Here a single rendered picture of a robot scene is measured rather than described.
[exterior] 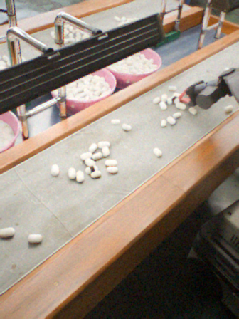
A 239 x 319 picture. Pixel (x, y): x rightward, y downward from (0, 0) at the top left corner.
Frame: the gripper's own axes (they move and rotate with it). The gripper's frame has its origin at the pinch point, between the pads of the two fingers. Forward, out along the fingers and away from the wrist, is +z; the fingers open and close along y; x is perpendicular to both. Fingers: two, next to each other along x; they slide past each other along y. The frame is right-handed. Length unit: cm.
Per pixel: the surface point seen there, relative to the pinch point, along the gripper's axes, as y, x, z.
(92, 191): 56, 7, -7
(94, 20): -25, -48, 56
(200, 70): -26.7, -4.3, 6.5
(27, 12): -106, -116, 243
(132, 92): 12.6, -10.0, 9.1
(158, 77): -3.3, -9.9, 9.0
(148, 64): -11.5, -16.3, 19.5
